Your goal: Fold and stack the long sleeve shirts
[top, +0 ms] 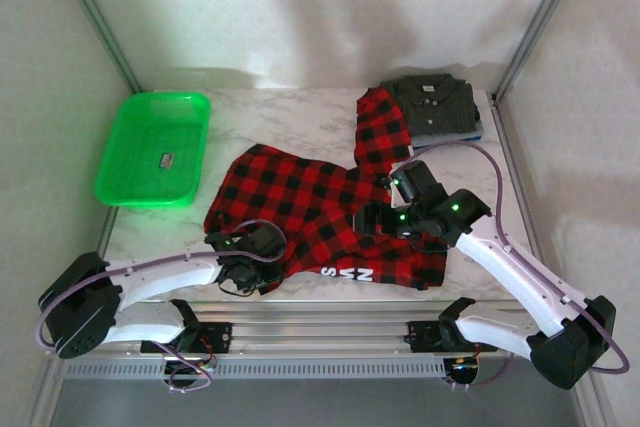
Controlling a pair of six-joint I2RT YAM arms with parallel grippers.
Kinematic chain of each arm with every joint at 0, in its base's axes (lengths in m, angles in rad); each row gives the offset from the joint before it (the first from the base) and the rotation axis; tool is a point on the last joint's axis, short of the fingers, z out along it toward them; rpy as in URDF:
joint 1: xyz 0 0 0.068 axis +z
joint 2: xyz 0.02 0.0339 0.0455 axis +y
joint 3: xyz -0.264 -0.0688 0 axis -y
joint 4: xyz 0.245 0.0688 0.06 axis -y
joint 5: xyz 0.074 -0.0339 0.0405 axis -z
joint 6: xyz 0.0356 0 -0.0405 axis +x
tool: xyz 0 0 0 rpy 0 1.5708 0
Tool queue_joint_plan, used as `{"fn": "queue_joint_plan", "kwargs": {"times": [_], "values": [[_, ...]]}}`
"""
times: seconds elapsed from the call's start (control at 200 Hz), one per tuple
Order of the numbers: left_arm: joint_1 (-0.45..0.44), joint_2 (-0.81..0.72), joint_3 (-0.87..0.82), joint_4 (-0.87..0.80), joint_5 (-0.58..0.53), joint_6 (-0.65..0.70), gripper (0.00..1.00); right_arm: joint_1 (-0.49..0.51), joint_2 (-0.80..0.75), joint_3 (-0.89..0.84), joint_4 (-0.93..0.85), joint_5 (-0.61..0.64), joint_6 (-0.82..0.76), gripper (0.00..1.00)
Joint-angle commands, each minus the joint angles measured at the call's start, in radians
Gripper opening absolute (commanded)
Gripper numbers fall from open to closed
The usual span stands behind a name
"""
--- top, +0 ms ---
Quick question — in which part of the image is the red black plaid shirt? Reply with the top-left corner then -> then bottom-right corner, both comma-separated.
202,86 -> 449,292

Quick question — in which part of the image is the green plastic basket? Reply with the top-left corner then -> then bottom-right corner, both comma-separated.
93,90 -> 213,209

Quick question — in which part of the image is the grey folded shirt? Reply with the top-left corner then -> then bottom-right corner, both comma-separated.
410,130 -> 479,148

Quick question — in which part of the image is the blue folded shirt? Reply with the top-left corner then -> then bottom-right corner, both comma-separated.
409,116 -> 485,150

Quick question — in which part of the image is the dark green striped shirt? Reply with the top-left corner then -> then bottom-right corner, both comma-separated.
378,73 -> 481,138

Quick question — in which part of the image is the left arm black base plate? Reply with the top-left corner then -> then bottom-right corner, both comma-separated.
140,321 -> 234,354

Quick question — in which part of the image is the aluminium mounting rail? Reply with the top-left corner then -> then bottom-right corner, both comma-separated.
44,299 -> 595,359

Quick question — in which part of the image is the grey slotted cable duct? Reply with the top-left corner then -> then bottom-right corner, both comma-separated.
63,359 -> 447,381

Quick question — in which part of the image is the right aluminium side rail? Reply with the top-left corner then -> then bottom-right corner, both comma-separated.
490,91 -> 561,318

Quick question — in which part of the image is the aluminium side rail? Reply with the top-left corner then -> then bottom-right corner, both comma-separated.
74,91 -> 151,318
490,91 -> 561,318

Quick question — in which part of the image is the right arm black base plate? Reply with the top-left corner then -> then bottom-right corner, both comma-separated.
407,319 -> 499,353

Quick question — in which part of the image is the left aluminium side rail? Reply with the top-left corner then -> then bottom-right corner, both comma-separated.
74,91 -> 151,318

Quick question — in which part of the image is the right aluminium frame post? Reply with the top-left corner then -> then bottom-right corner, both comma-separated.
490,0 -> 591,107

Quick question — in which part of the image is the aluminium frame post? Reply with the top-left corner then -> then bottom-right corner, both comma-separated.
47,0 -> 150,107
490,0 -> 591,107

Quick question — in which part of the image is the left aluminium frame post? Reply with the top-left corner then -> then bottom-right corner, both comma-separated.
47,0 -> 150,107

